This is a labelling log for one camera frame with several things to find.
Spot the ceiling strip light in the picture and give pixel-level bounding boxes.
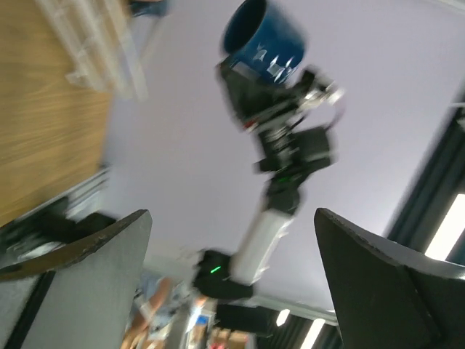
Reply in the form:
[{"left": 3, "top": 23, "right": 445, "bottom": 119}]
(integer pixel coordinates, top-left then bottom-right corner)
[{"left": 424, "top": 193, "right": 465, "bottom": 260}]

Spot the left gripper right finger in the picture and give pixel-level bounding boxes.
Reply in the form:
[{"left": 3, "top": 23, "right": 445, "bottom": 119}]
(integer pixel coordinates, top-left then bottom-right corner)
[{"left": 314, "top": 208, "right": 464, "bottom": 348}]

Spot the large dark blue mug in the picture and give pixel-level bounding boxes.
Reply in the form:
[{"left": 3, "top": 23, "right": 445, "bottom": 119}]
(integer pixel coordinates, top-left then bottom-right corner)
[{"left": 222, "top": 0, "right": 307, "bottom": 84}]

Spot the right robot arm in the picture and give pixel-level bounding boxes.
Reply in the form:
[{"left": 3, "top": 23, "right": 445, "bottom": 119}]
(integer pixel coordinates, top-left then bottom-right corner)
[{"left": 192, "top": 57, "right": 344, "bottom": 301}]

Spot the white wire dish rack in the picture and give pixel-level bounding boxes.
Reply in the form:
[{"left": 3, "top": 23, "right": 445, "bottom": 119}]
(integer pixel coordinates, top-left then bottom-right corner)
[{"left": 36, "top": 0, "right": 148, "bottom": 100}]

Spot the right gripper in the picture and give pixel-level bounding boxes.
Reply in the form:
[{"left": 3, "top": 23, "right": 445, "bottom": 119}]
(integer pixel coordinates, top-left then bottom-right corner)
[{"left": 217, "top": 61, "right": 327, "bottom": 145}]

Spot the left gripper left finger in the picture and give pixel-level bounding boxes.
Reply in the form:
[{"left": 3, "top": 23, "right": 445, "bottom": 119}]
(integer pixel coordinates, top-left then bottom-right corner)
[{"left": 1, "top": 209, "right": 152, "bottom": 349}]

